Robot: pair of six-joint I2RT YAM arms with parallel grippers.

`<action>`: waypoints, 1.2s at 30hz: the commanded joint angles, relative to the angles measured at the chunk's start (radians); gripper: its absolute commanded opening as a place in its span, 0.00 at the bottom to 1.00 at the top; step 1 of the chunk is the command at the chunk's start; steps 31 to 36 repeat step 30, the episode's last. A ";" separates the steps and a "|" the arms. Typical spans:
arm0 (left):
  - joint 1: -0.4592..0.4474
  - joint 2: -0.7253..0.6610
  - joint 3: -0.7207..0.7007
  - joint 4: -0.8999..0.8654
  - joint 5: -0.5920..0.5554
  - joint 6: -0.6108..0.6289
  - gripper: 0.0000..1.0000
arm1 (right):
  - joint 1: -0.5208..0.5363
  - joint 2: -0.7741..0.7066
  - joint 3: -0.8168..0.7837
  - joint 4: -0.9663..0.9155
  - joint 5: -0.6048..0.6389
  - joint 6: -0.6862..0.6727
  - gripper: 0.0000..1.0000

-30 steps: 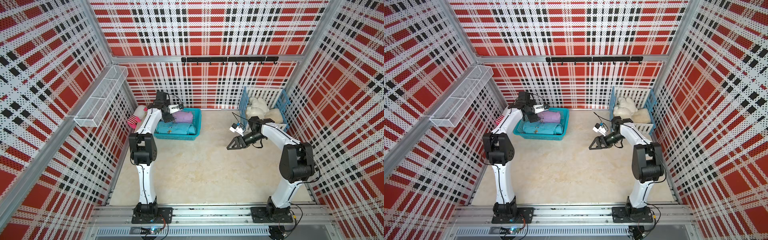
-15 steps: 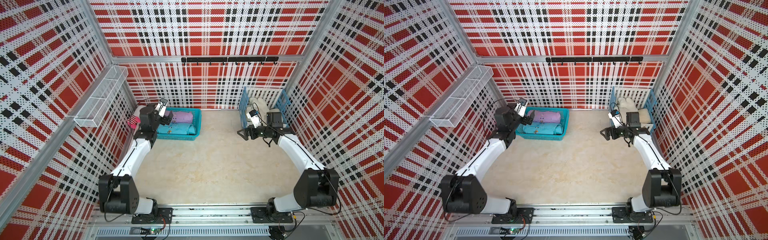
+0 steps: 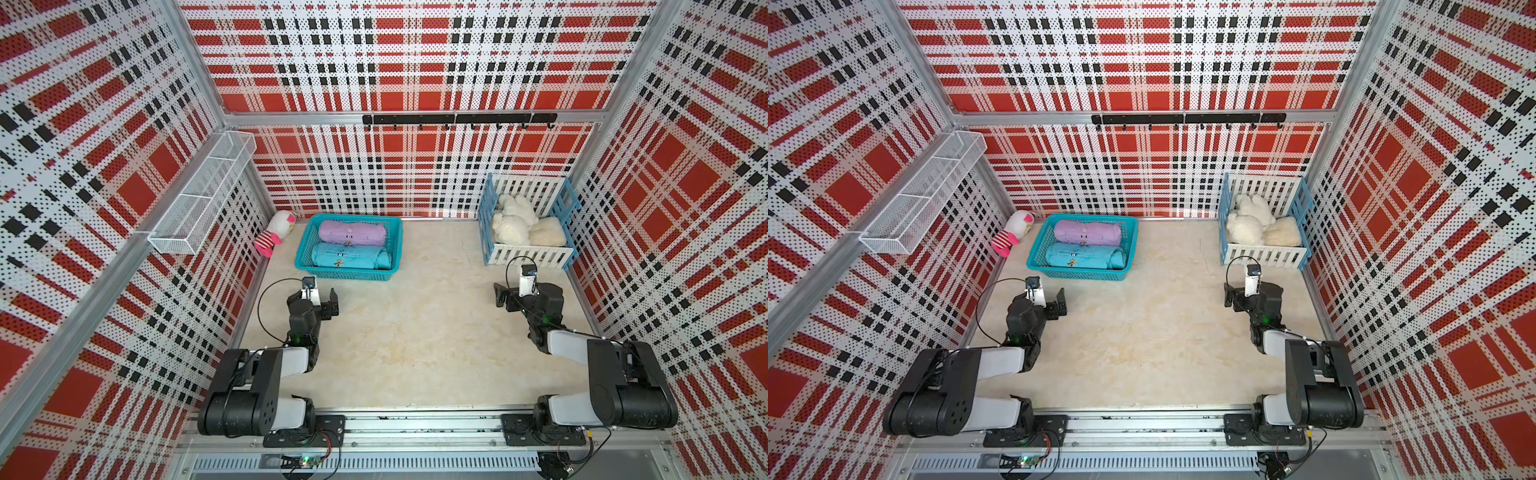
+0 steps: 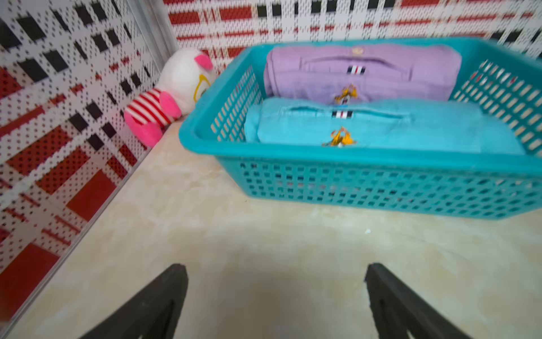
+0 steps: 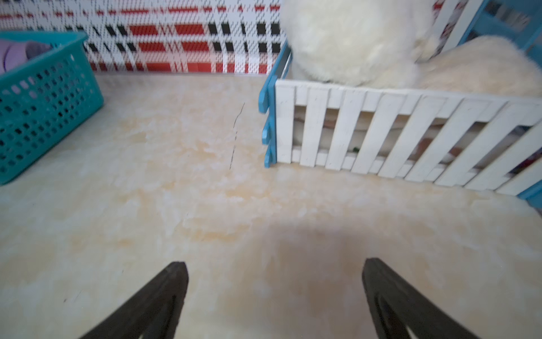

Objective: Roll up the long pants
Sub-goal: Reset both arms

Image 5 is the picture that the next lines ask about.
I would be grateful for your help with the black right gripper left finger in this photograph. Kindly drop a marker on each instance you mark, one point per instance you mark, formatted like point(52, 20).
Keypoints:
point(153, 312)

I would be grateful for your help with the teal plastic basket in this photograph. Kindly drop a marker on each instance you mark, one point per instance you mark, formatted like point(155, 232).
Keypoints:
point(44, 99)

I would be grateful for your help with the cream fluffy cushion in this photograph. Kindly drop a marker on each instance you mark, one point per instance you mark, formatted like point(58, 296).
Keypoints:
point(488, 64)

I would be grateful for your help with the blue white slatted crate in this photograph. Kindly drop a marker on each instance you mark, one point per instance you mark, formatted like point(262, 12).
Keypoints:
point(474, 140)

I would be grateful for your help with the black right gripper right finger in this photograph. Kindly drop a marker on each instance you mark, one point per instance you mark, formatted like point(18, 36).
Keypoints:
point(398, 310)

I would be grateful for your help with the white fluffy plush toy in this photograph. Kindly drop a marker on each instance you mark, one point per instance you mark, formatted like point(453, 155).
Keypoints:
point(374, 43)

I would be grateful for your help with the purple long pants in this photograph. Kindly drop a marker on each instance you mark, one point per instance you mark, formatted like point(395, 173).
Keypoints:
point(15, 54)

